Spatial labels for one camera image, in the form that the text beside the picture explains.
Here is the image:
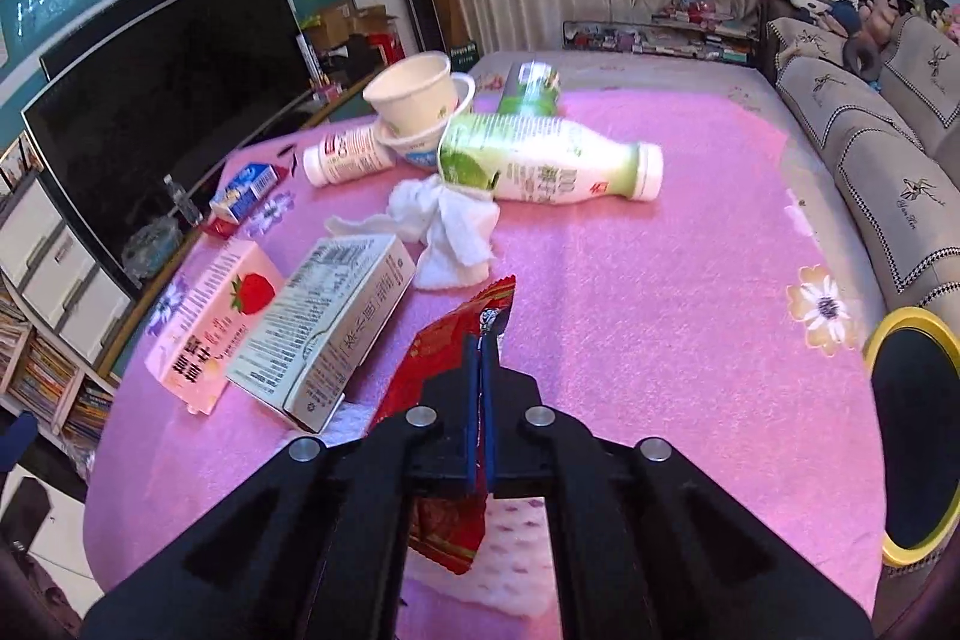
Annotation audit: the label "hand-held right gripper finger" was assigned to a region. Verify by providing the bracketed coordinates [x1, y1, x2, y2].
[480, 332, 875, 640]
[79, 332, 481, 640]

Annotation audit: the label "red snack packet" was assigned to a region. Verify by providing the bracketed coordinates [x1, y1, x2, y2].
[371, 275, 519, 575]

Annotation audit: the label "grey printed carton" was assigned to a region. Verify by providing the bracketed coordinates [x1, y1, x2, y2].
[225, 233, 418, 435]

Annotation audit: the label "white tissue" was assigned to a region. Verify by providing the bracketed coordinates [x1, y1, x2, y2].
[324, 175, 500, 291]

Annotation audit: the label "white bottle with green label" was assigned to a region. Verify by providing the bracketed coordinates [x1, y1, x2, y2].
[438, 113, 665, 207]

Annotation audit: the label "pink strawberry carton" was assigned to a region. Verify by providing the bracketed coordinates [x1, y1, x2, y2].
[144, 239, 287, 417]

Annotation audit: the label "yellow rimmed black bin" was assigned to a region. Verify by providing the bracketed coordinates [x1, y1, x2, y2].
[862, 307, 960, 568]

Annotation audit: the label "white embossed paper towel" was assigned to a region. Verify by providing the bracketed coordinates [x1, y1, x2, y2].
[322, 400, 564, 621]

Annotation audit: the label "pink flowered tablecloth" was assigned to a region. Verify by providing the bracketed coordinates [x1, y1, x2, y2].
[82, 85, 890, 640]

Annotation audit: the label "small white bottle red label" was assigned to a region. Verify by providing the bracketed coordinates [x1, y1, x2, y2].
[303, 124, 397, 189]

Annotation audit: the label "white paper cup blue print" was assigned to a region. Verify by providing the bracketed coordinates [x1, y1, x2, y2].
[375, 73, 478, 173]

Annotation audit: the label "blue and white small carton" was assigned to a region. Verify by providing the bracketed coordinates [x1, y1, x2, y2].
[209, 161, 279, 224]

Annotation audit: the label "green drink can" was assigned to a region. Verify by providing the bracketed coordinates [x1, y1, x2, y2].
[498, 60, 563, 117]

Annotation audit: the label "plain white paper cup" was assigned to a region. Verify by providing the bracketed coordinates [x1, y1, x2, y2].
[363, 50, 455, 136]

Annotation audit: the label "small clear bottle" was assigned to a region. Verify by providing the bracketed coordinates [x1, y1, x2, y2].
[164, 174, 200, 226]

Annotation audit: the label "glass ashtray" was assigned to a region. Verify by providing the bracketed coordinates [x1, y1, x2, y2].
[123, 219, 182, 282]

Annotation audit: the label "white flowered bed sheet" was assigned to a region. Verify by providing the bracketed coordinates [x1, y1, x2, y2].
[450, 47, 775, 103]

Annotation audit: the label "black tower fan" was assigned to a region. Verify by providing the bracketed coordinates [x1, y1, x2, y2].
[395, 0, 448, 54]

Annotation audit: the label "open cardboard boxes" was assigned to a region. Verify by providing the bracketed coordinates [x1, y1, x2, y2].
[303, 1, 399, 50]

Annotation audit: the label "low cluttered rack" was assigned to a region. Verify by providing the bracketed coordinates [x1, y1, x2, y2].
[562, 0, 760, 65]

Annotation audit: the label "black television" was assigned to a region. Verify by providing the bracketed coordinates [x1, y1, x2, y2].
[22, 0, 320, 298]

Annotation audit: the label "row of books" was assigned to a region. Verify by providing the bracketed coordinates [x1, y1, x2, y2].
[0, 308, 115, 457]

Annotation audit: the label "white drawer cabinet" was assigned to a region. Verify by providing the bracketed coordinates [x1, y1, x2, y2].
[0, 164, 137, 380]

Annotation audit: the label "beige sofa with embroidered covers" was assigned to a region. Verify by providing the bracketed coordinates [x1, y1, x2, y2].
[763, 14, 960, 342]

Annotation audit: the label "grey neck pillow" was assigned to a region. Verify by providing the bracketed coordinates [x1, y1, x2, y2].
[842, 38, 887, 80]

